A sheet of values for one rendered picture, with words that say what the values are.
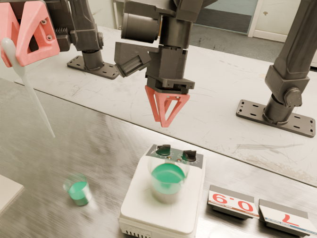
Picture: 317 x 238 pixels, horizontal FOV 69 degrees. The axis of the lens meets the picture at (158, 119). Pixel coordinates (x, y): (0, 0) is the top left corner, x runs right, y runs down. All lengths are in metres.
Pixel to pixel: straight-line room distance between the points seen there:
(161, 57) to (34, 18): 0.20
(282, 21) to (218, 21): 0.75
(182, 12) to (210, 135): 0.33
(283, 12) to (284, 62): 2.69
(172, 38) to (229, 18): 2.91
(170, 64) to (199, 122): 0.26
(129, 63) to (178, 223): 0.27
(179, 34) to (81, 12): 0.38
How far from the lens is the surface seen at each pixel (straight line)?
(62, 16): 0.36
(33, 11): 0.32
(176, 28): 0.43
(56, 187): 0.56
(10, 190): 0.59
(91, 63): 0.82
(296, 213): 0.55
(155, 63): 0.43
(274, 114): 0.66
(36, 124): 0.70
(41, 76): 0.88
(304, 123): 0.72
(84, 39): 0.76
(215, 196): 0.49
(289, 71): 0.57
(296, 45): 0.55
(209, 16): 3.37
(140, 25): 0.42
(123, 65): 0.41
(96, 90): 0.75
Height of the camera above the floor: 1.35
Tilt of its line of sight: 45 degrees down
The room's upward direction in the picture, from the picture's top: straight up
